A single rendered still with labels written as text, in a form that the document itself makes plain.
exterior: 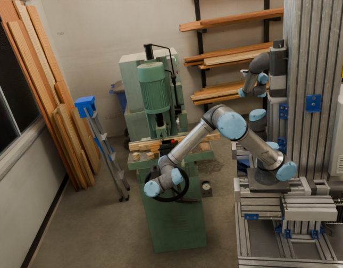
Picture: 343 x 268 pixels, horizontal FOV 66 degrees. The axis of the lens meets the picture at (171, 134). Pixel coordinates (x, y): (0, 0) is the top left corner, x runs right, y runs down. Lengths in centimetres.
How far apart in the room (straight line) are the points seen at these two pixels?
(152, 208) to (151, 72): 101
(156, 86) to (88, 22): 260
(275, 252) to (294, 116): 96
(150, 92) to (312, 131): 100
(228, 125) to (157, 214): 114
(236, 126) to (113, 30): 317
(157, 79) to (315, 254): 156
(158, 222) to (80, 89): 276
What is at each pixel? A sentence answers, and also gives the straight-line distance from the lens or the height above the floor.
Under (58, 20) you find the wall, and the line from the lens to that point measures 426.
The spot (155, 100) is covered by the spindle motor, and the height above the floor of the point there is 129.
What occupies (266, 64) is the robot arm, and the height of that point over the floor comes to 139.
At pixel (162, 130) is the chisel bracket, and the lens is 184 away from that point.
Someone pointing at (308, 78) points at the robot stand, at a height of 137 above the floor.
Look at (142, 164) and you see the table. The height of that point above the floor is 87.
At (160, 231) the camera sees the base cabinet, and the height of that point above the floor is 24.
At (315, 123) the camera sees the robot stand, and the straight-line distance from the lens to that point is 173.
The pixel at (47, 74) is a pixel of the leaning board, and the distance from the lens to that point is 335.
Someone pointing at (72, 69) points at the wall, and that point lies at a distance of 431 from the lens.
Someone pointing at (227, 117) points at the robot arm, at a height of 135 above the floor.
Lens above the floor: 182
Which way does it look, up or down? 25 degrees down
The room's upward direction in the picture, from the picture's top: 9 degrees counter-clockwise
